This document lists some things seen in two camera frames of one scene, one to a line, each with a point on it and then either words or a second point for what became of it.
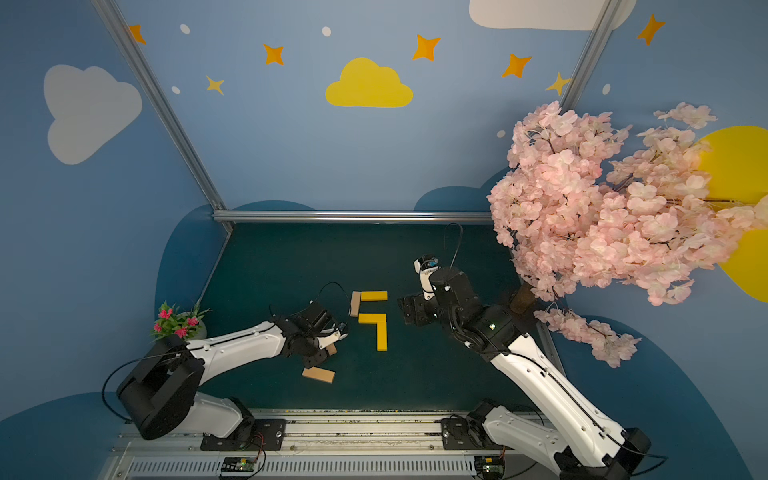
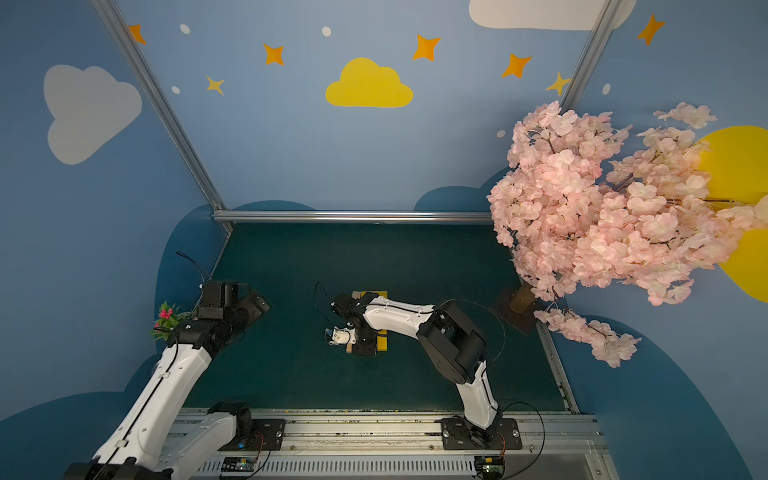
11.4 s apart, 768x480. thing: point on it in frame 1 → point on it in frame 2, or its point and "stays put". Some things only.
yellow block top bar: x=374 y=295 stays put
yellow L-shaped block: x=382 y=336 stays put
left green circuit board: x=238 y=464 stays put
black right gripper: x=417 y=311 → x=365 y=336
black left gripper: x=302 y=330 → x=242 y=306
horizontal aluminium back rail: x=230 y=217 stays put
